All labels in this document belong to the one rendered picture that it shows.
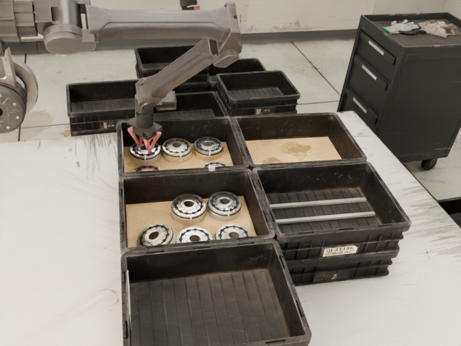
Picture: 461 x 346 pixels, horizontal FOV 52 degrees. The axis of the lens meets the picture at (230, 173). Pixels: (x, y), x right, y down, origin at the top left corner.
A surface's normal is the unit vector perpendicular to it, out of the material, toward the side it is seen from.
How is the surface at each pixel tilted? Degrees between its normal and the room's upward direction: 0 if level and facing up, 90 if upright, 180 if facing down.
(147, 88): 70
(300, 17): 90
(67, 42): 130
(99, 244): 0
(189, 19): 40
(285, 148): 0
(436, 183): 0
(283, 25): 90
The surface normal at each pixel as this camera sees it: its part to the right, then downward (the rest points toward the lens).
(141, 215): 0.08, -0.78
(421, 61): 0.28, 0.62
